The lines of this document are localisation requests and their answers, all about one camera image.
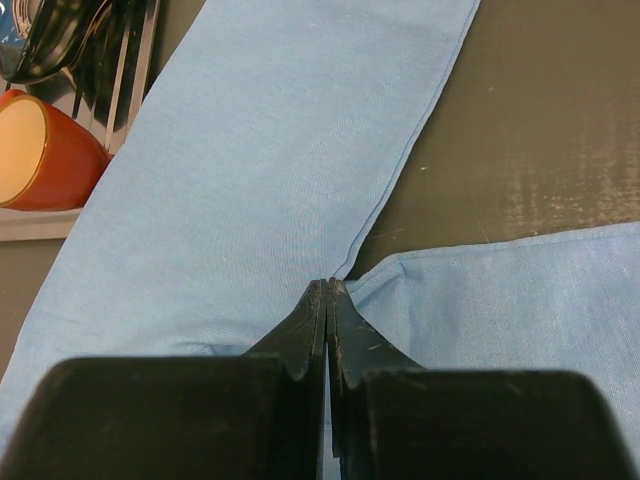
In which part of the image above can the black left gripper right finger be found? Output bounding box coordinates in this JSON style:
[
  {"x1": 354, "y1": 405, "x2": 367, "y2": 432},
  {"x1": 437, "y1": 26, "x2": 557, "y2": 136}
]
[{"x1": 326, "y1": 279, "x2": 639, "y2": 479}]

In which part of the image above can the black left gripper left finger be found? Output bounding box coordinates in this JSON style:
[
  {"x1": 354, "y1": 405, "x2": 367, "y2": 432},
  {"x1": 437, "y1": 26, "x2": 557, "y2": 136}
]
[{"x1": 1, "y1": 280, "x2": 327, "y2": 479}]

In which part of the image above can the light blue button shirt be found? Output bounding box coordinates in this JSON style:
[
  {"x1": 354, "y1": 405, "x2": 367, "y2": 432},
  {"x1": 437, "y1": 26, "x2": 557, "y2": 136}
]
[{"x1": 1, "y1": 1, "x2": 639, "y2": 453}]

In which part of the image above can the silver metal tray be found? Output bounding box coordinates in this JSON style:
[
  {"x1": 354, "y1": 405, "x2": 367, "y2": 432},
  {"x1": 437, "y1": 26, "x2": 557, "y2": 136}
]
[{"x1": 1, "y1": 1, "x2": 161, "y2": 241}]

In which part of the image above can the orange cup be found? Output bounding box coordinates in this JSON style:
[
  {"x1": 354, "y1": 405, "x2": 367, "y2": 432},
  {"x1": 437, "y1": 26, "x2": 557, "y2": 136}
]
[{"x1": 1, "y1": 89, "x2": 113, "y2": 212}]

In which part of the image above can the black comb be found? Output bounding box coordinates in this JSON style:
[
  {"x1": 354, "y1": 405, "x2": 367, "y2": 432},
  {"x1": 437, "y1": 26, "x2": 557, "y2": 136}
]
[{"x1": 66, "y1": 1, "x2": 160, "y2": 154}]

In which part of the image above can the blue star-shaped dish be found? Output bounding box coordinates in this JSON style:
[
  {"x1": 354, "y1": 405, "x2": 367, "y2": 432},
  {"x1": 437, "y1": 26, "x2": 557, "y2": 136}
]
[{"x1": 0, "y1": 0, "x2": 121, "y2": 86}]

